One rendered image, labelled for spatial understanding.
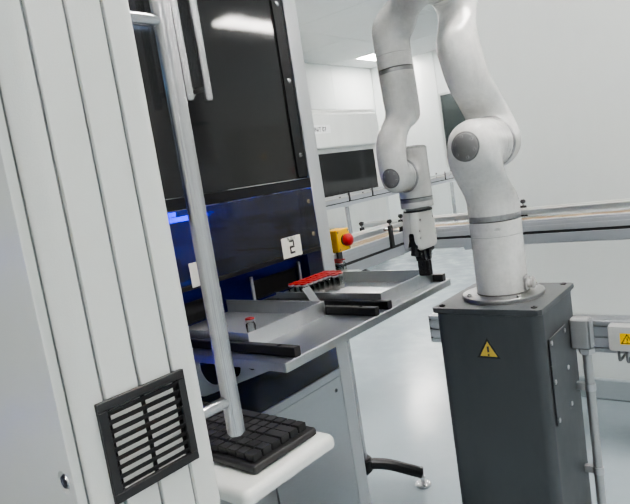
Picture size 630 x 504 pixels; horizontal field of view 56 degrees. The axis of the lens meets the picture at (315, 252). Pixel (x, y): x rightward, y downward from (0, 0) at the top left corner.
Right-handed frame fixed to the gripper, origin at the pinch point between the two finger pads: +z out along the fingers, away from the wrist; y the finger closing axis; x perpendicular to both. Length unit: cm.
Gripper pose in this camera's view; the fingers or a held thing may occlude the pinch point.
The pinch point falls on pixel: (425, 267)
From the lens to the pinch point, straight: 157.5
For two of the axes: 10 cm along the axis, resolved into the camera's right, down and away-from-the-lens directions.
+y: -6.1, 1.9, -7.7
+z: 1.5, 9.8, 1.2
